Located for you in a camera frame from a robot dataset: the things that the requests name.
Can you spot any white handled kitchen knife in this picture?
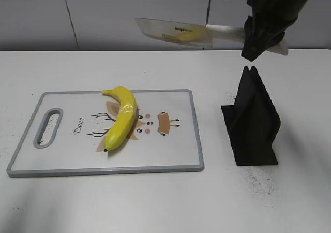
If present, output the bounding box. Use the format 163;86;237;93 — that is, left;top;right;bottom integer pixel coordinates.
134;17;289;56

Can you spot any grey rimmed deer cutting board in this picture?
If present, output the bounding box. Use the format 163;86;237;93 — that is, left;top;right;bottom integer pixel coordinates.
7;89;204;178

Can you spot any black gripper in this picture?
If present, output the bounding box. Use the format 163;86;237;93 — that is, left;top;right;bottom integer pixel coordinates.
241;0;308;62

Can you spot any black knife stand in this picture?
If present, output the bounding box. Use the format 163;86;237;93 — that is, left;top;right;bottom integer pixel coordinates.
221;66;281;166

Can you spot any yellow plastic banana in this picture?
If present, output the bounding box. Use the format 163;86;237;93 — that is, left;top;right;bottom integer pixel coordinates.
102;86;137;151

